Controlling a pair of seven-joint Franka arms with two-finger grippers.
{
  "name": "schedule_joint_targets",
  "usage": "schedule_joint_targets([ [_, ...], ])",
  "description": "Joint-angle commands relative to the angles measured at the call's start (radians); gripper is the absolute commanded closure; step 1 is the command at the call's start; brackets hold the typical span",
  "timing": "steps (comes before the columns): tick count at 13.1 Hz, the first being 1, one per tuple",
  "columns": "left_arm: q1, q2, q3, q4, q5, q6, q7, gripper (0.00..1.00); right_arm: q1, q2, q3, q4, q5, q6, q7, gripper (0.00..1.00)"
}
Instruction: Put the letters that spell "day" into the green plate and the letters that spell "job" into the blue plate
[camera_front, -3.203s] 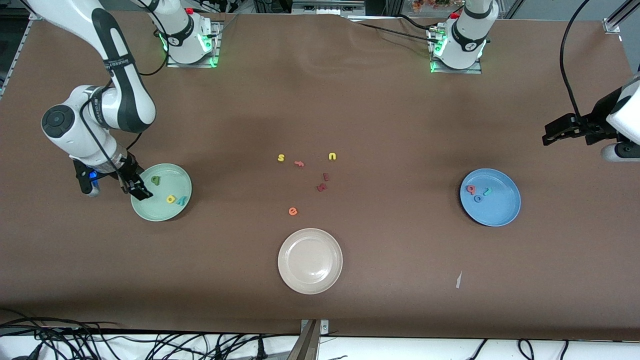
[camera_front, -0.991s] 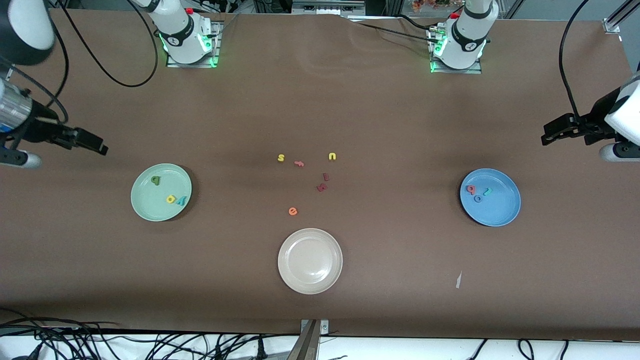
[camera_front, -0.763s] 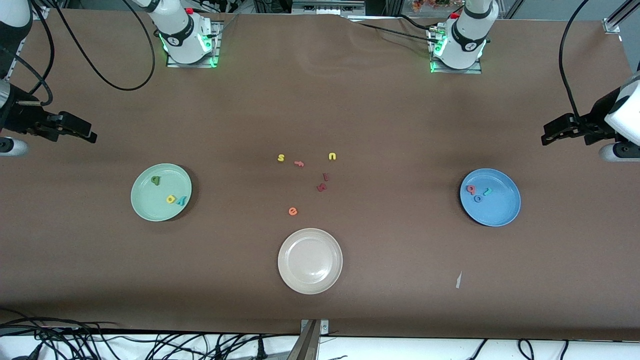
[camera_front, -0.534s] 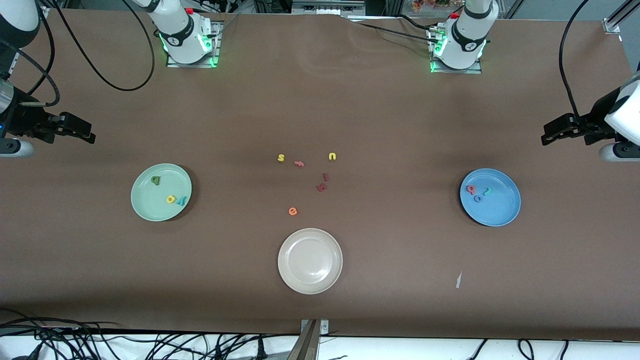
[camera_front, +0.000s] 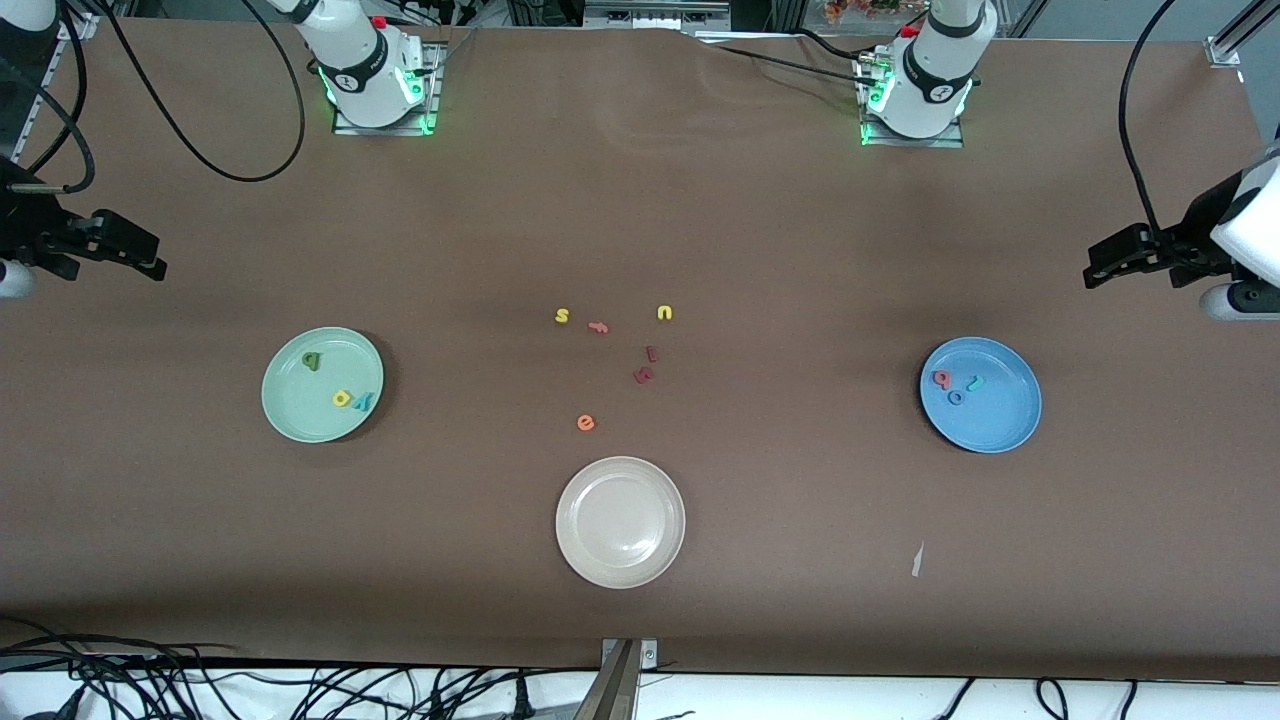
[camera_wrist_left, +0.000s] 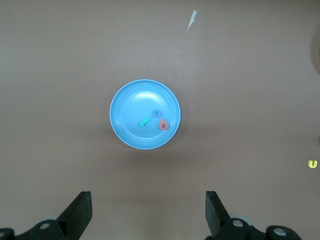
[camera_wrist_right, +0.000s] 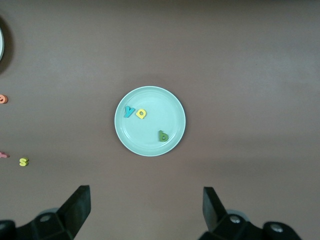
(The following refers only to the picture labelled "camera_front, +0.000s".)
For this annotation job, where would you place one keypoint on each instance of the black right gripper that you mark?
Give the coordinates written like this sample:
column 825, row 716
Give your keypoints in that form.
column 22, row 226

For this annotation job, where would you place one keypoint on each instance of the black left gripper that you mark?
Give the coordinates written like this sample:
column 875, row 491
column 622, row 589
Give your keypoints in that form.
column 1197, row 232

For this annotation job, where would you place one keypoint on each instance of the green foam letter b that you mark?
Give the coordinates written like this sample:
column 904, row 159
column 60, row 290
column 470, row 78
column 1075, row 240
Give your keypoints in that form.
column 312, row 361

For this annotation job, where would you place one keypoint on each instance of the teal foam letter y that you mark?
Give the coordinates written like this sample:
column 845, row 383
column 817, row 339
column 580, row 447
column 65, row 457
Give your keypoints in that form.
column 364, row 402

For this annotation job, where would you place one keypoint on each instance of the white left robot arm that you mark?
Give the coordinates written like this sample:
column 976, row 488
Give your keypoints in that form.
column 935, row 75

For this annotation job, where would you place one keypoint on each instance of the blue plate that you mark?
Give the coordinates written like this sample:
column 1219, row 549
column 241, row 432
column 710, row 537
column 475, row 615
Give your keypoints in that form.
column 1000, row 420

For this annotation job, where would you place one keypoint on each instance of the light green plate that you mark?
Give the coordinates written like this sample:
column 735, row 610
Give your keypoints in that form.
column 300, row 410

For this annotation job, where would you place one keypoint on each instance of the orange flower decoration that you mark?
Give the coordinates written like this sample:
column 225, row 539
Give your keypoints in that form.
column 860, row 8

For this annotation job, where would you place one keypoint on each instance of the white paper scrap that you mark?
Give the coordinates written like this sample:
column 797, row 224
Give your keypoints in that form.
column 917, row 562

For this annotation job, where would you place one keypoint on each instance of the brown paper table cover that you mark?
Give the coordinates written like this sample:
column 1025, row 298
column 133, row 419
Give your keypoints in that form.
column 640, row 220

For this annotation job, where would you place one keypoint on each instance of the grey metal box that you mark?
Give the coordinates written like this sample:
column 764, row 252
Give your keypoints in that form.
column 655, row 12

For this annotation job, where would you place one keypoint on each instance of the beige plate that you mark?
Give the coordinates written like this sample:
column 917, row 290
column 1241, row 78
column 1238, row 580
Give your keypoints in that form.
column 620, row 522

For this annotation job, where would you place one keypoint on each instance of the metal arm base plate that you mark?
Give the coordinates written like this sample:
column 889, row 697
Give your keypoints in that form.
column 432, row 100
column 958, row 135

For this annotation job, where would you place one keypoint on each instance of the aluminium frame profile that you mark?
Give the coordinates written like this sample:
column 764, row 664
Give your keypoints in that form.
column 1235, row 35
column 75, row 28

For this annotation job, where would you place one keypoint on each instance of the metal clamp bracket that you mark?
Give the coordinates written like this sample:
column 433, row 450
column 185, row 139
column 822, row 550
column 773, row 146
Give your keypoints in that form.
column 625, row 665

